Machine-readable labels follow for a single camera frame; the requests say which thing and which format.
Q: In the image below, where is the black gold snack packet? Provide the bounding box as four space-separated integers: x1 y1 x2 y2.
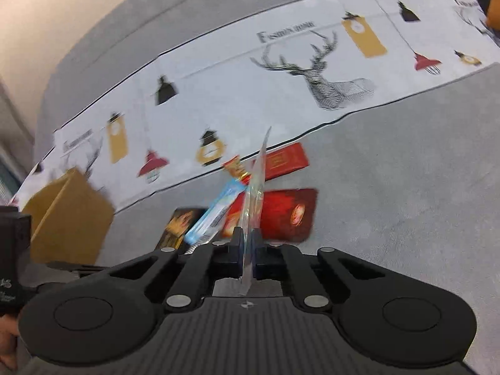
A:
155 207 208 251

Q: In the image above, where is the orange cloth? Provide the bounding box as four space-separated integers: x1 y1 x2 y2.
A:
483 0 500 33

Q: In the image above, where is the clear plastic snack packet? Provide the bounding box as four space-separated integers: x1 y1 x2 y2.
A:
239 127 272 297

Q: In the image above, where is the red flat box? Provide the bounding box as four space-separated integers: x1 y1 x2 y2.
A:
264 143 310 183

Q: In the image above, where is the white printed sofa cloth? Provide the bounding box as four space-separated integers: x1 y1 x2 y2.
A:
16 0 493 209

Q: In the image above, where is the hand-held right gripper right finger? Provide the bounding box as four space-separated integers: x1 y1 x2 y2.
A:
252 229 387 310

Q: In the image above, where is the blue snack bar packet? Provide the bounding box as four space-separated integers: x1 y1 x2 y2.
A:
185 177 251 245

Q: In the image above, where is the orange gold candy wrapper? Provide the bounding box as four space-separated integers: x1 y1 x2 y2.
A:
222 155 253 182

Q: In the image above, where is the brown cardboard box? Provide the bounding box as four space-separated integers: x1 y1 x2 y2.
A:
21 167 115 267

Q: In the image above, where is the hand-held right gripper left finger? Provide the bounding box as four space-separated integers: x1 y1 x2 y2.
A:
105 227 244 310

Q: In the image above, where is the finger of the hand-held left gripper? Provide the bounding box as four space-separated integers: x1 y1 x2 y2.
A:
47 262 114 280

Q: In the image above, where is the red snack packet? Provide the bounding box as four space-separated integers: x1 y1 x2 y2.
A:
221 188 318 243

